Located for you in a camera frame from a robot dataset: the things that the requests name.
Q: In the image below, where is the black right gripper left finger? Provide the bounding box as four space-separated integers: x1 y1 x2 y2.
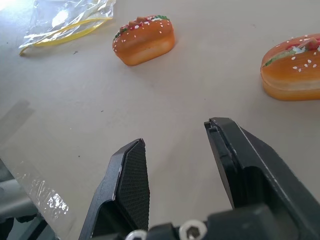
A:
78 138 151 240

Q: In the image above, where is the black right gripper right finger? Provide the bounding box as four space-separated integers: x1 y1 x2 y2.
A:
204 117 320 240

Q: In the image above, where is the clear yellow-zip plastic bag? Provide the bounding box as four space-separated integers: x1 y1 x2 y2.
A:
19 0 116 56

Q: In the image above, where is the clear adhesive tape strip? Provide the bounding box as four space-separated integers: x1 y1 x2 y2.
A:
12 162 71 223

